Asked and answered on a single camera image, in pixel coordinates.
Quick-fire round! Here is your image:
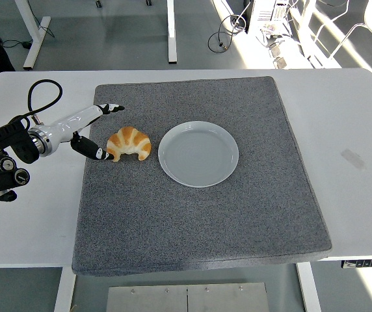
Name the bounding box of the white desk leg with foot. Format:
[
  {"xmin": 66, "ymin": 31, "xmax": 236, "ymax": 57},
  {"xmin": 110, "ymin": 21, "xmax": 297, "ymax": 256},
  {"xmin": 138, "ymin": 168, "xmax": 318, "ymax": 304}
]
[
  {"xmin": 14, "ymin": 0, "xmax": 52, "ymax": 71},
  {"xmin": 166, "ymin": 0, "xmax": 178, "ymax": 64}
]

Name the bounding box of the golden croissant bread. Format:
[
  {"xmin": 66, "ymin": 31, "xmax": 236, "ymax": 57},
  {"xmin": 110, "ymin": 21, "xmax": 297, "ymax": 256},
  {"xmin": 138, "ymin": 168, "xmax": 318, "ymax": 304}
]
[{"xmin": 106, "ymin": 126, "xmax": 152, "ymax": 163}]

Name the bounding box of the grey speckled fabric mat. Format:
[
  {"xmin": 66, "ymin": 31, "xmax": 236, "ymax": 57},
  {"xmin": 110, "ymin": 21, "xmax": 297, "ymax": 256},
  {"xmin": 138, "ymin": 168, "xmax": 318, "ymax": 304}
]
[{"xmin": 71, "ymin": 75, "xmax": 333, "ymax": 278}]

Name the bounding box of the grey metal plate with screws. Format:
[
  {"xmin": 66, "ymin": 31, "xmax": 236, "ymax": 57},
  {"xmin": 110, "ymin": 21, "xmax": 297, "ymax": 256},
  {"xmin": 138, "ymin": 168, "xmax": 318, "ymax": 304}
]
[
  {"xmin": 187, "ymin": 281, "xmax": 269, "ymax": 312},
  {"xmin": 105, "ymin": 283, "xmax": 189, "ymax": 312}
]

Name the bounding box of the table height control panel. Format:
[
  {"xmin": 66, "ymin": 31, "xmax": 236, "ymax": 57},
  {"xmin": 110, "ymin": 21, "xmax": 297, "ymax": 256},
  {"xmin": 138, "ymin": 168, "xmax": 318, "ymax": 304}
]
[{"xmin": 341, "ymin": 258, "xmax": 372, "ymax": 269}]

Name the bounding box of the thin black floor cable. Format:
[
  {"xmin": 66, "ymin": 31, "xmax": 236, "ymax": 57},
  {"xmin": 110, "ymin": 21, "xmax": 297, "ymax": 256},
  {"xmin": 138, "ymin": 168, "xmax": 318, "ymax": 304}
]
[{"xmin": 1, "ymin": 25, "xmax": 54, "ymax": 50}]

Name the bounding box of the pale grey round plate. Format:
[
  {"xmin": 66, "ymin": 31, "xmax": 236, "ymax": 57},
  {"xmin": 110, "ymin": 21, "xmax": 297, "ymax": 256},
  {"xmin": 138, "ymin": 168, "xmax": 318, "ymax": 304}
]
[{"xmin": 157, "ymin": 120, "xmax": 240, "ymax": 189}]

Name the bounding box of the white table leg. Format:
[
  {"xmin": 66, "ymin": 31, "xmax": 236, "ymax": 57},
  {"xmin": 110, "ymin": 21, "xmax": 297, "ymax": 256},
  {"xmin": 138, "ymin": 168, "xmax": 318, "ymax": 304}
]
[
  {"xmin": 296, "ymin": 261, "xmax": 322, "ymax": 312},
  {"xmin": 53, "ymin": 266, "xmax": 77, "ymax": 312}
]

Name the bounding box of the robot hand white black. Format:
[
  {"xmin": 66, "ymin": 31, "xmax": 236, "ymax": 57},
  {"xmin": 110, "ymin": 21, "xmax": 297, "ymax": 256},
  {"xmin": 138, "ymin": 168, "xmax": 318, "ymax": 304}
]
[{"xmin": 44, "ymin": 103, "xmax": 126, "ymax": 162}]

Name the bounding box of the computer tower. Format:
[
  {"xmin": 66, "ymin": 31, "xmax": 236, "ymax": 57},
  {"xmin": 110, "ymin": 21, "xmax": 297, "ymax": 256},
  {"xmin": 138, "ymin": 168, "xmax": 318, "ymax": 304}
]
[{"xmin": 247, "ymin": 0, "xmax": 291, "ymax": 35}]

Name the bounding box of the black floor cable with plug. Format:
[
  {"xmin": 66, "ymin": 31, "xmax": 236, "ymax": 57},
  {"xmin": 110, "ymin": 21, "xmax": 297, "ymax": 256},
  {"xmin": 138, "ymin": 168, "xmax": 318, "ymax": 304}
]
[{"xmin": 207, "ymin": 14, "xmax": 248, "ymax": 51}]

